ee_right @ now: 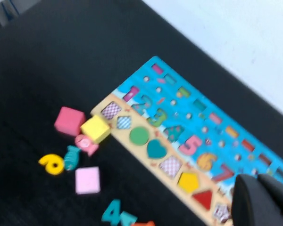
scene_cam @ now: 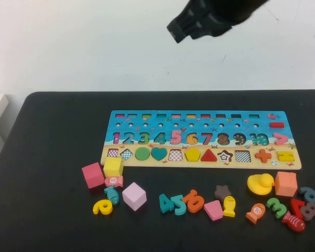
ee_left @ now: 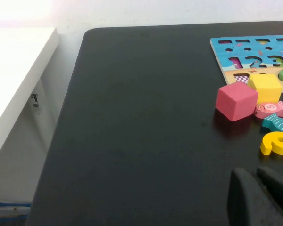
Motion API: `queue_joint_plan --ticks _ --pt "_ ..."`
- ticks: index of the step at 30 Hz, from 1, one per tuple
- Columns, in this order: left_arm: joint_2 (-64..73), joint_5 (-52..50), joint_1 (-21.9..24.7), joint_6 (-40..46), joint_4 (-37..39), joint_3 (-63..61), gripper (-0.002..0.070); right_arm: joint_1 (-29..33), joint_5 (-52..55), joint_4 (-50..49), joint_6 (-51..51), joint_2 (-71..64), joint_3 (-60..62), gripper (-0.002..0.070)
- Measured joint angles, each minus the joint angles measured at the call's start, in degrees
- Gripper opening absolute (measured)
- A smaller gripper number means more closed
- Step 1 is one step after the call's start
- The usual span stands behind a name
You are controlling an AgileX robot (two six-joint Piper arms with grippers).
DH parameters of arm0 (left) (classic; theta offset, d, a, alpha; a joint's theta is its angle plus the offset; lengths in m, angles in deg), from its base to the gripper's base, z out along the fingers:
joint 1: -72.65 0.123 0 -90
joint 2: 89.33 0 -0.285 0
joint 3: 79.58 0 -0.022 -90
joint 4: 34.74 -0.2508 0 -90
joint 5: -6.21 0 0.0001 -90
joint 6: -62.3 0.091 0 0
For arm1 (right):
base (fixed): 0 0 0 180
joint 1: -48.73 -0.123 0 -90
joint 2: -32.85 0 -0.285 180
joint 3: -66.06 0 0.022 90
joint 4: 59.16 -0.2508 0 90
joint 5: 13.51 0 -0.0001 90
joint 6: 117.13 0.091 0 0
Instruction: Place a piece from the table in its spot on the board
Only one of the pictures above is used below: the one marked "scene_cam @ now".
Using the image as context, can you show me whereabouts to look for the blue wooden number puzzle board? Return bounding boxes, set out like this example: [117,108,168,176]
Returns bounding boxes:
[99,110,302,170]

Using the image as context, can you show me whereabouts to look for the red wooden triangle piece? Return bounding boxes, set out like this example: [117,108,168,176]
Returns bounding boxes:
[200,149,218,162]

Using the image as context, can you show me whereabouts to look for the pink wooden greater-than sign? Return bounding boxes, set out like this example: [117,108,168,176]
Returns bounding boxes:
[272,133,289,146]

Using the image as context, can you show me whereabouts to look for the dark pink foam cube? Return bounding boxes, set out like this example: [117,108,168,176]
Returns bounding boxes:
[81,162,106,189]

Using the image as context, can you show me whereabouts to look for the teal wooden heart piece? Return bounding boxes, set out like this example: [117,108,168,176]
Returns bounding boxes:
[150,147,168,161]

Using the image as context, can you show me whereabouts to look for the yellow rubber duck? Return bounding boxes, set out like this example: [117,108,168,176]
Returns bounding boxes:
[247,173,276,196]

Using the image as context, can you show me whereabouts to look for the yellow wooden fish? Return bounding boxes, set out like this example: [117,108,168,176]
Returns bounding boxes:
[222,195,237,218]

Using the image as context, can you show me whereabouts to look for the red wooden number seven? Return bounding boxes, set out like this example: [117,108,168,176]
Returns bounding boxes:
[289,198,307,220]

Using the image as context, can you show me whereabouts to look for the orange wooden fish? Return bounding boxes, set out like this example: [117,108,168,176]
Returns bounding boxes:
[245,203,266,224]

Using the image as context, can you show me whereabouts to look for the yellow wooden equals sign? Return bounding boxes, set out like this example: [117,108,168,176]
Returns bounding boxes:
[276,151,295,162]

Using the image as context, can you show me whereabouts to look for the brown wooden star piece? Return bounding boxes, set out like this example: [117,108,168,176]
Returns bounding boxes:
[214,184,232,202]

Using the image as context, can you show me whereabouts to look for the green wooden number three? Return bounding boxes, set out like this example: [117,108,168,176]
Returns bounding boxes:
[266,197,288,219]

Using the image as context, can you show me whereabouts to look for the yellow wooden number nine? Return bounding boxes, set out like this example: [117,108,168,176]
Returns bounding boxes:
[92,198,113,215]

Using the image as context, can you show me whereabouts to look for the teal wooden fish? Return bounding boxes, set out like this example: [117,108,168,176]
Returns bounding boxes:
[103,185,120,205]

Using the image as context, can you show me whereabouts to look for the pink wooden trapezoid piece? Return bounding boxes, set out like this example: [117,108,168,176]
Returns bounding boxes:
[203,200,224,222]

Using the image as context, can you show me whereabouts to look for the yellow foam cube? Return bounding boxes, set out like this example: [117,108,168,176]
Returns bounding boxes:
[103,156,123,178]

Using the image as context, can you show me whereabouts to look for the orange foam cube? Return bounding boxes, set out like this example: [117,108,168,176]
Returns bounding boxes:
[274,171,298,197]

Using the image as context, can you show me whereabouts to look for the green wooden circle piece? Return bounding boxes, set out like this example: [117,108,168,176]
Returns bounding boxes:
[134,146,151,161]

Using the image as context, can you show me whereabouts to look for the teal wooden number five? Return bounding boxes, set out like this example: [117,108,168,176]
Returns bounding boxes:
[172,195,188,216]

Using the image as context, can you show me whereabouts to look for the teal wooden number four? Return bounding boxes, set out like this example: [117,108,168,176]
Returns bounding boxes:
[159,193,175,213]

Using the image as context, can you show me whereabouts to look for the red wooden fish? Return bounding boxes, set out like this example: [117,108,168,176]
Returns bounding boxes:
[281,211,306,233]

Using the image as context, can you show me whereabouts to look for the yellow wooden pentagon piece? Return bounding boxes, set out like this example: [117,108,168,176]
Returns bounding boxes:
[184,148,202,162]

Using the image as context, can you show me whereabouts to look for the light pink foam cube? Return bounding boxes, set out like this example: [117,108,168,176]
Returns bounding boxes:
[122,182,148,212]

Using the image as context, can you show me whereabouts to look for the orange wooden plus sign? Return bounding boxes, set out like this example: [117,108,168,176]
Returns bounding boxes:
[254,149,272,163]

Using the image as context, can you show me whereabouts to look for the pink wooden number five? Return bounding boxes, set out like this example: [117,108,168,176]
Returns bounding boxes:
[170,130,183,145]

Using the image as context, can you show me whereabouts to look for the pink wooden fish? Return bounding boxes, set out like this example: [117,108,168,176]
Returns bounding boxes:
[104,175,124,188]

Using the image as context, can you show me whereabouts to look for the brown wooden number eight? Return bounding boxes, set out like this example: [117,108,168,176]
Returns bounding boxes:
[300,202,315,222]

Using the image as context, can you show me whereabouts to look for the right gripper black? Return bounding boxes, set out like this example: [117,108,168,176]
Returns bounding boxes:
[166,0,269,44]

